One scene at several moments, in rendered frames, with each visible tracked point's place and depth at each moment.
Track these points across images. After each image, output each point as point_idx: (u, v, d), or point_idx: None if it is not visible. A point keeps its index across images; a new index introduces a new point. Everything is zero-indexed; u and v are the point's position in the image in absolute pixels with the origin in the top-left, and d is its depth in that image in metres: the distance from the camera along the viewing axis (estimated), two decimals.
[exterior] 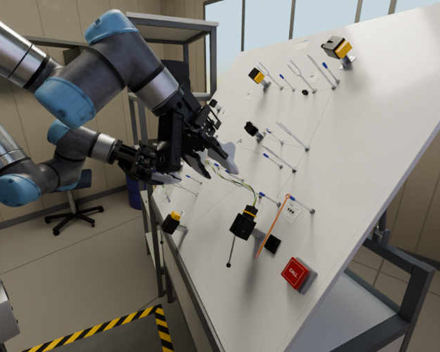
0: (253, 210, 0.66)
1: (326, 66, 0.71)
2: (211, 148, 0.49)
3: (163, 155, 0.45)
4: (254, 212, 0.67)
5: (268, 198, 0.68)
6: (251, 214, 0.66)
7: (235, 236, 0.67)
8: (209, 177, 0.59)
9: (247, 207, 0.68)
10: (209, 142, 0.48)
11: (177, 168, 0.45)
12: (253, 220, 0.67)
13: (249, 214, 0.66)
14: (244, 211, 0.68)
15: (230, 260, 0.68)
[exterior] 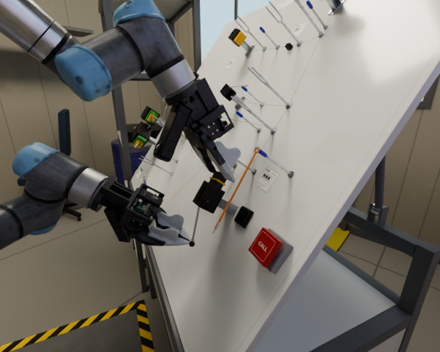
0: (221, 177, 0.55)
1: (311, 5, 0.59)
2: (208, 150, 0.49)
3: (160, 144, 0.48)
4: (223, 179, 0.55)
5: (239, 163, 0.56)
6: (218, 180, 0.54)
7: (198, 208, 0.55)
8: (214, 172, 0.60)
9: (215, 174, 0.56)
10: (206, 144, 0.47)
11: (167, 160, 0.48)
12: (221, 188, 0.55)
13: (216, 180, 0.54)
14: (211, 178, 0.56)
15: (193, 237, 0.56)
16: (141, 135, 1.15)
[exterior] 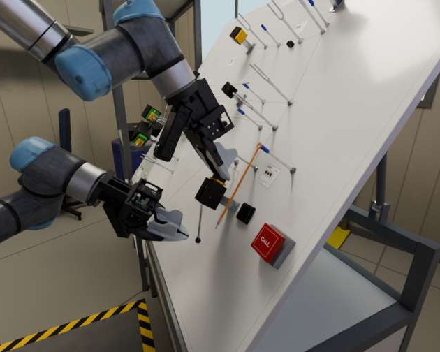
0: (221, 177, 0.54)
1: (313, 2, 0.59)
2: (208, 151, 0.49)
3: (160, 143, 0.48)
4: (223, 179, 0.55)
5: (242, 159, 0.56)
6: (218, 181, 0.54)
7: (201, 205, 0.55)
8: None
9: (215, 174, 0.56)
10: (207, 147, 0.48)
11: (167, 160, 0.48)
12: None
13: (216, 181, 0.54)
14: (211, 178, 0.56)
15: (198, 234, 0.56)
16: (142, 134, 1.15)
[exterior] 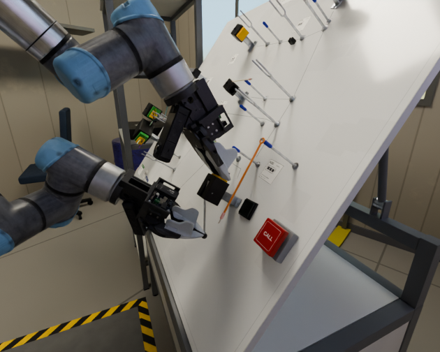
0: None
1: None
2: (208, 152, 0.49)
3: (159, 144, 0.48)
4: None
5: (244, 155, 0.56)
6: (219, 177, 0.54)
7: (204, 201, 0.55)
8: None
9: (217, 170, 0.56)
10: (207, 147, 0.48)
11: (167, 160, 0.48)
12: None
13: (218, 177, 0.54)
14: (213, 174, 0.56)
15: (204, 230, 0.57)
16: (143, 132, 1.15)
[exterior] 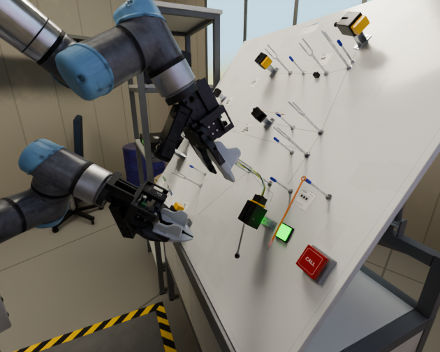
0: (261, 200, 0.62)
1: (341, 43, 0.66)
2: (208, 150, 0.49)
3: (160, 143, 0.48)
4: (263, 202, 0.62)
5: (279, 184, 0.63)
6: (259, 204, 0.61)
7: (244, 225, 0.62)
8: (214, 172, 0.60)
9: (255, 197, 0.63)
10: (206, 144, 0.47)
11: (167, 160, 0.48)
12: None
13: (258, 204, 0.61)
14: (252, 201, 0.63)
15: (239, 250, 0.63)
16: None
